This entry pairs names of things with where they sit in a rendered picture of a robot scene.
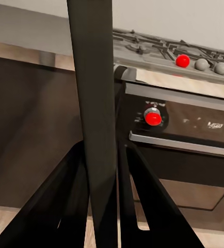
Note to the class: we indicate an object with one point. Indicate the oven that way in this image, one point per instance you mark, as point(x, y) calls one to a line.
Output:
point(181, 136)

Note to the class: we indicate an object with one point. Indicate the poster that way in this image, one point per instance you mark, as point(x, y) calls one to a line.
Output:
point(91, 27)

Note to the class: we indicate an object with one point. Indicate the burner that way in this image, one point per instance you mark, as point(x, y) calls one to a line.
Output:
point(168, 54)

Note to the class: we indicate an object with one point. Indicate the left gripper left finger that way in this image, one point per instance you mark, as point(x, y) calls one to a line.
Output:
point(55, 216)

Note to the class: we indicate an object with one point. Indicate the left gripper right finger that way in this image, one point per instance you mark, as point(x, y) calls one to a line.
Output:
point(168, 228)

